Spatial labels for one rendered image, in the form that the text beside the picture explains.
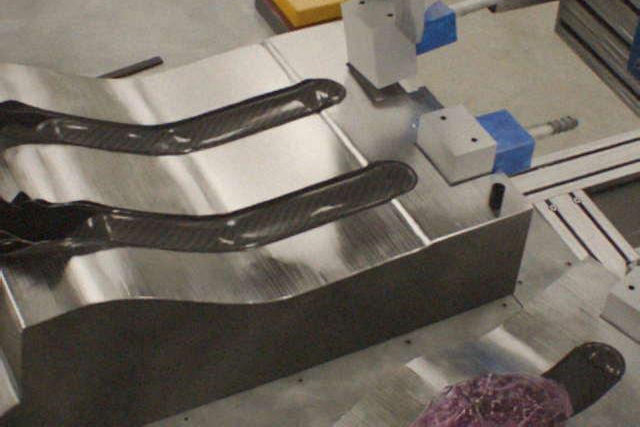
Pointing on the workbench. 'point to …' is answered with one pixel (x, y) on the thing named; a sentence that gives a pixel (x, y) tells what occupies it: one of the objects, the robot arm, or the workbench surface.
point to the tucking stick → (132, 68)
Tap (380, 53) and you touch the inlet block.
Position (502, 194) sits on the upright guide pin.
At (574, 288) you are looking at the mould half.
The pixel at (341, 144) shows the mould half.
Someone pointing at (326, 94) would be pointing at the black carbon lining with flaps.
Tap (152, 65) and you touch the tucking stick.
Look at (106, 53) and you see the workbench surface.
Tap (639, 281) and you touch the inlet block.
